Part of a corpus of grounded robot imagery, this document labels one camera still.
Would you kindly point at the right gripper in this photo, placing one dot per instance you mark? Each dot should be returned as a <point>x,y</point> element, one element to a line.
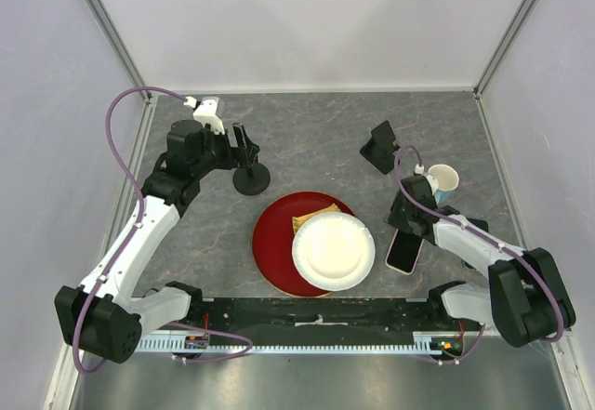
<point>393,217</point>

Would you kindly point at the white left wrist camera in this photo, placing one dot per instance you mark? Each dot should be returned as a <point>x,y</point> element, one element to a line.
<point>205,111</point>

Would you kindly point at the red round plate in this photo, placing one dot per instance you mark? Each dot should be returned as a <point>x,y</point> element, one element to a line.
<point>273,237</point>

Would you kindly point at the black folding phone stand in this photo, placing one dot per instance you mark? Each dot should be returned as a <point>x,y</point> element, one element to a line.
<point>381,148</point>

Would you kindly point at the aluminium frame post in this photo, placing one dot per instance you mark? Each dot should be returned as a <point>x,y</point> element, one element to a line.
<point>514,27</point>
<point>116,41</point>

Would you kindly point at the yellow sponge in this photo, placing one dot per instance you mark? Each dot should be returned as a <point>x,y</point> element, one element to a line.
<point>298,222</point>

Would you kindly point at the left aluminium frame post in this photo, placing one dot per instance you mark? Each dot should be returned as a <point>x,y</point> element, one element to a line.
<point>116,41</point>

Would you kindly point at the black clamp phone stand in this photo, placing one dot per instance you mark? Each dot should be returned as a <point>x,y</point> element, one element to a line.
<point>248,180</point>

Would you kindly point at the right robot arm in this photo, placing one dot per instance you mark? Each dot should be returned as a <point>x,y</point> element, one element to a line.
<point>525,300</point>

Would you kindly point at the right aluminium frame post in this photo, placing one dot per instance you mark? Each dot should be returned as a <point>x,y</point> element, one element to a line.
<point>514,27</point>

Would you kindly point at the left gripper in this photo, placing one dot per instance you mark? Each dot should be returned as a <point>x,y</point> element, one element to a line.
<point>247,148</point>

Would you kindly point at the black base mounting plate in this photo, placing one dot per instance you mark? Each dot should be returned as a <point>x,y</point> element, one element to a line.
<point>320,321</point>

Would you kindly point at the blue white paper cup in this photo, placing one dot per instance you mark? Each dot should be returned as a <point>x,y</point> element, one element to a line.
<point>448,182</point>

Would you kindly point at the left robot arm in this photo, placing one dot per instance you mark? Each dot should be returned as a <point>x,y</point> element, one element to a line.
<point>100,316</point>

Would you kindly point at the pink case smartphone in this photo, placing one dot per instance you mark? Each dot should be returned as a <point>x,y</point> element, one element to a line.
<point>403,253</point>

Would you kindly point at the white paper plate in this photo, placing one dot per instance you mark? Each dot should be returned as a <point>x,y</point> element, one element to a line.
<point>333,251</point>

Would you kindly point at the grey slotted cable duct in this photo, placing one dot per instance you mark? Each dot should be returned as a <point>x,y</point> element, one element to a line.
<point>186,343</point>

